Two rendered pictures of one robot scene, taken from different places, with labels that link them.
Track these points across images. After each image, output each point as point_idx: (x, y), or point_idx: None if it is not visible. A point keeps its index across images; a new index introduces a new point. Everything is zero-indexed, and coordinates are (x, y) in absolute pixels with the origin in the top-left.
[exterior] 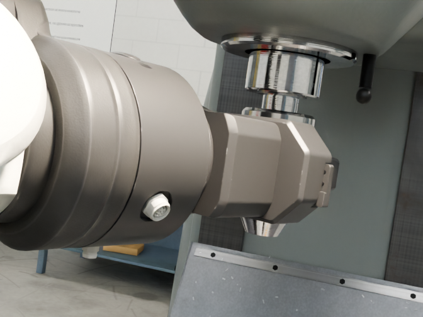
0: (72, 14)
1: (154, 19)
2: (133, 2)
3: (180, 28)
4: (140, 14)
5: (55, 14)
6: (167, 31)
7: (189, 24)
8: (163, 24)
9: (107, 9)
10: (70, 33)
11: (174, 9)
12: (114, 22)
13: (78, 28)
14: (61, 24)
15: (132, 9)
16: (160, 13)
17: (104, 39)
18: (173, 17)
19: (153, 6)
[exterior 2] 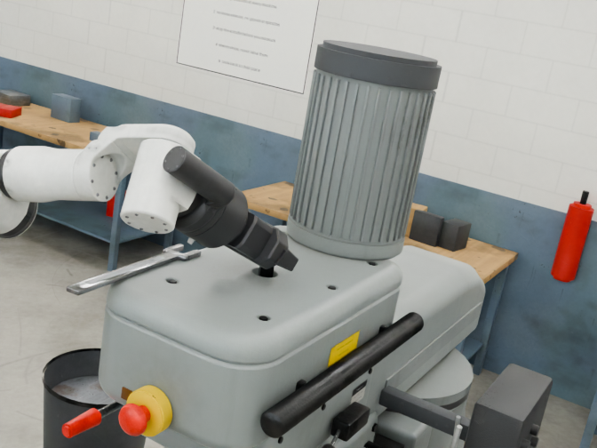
0: (266, 10)
1: (362, 24)
2: (338, 1)
3: (392, 39)
4: (346, 16)
5: (249, 7)
6: (377, 41)
7: (402, 36)
8: (372, 32)
9: (307, 6)
10: (265, 32)
11: (386, 15)
12: (314, 24)
13: (274, 28)
14: (254, 20)
15: (337, 9)
16: (370, 18)
17: (302, 44)
18: (385, 25)
19: (362, 8)
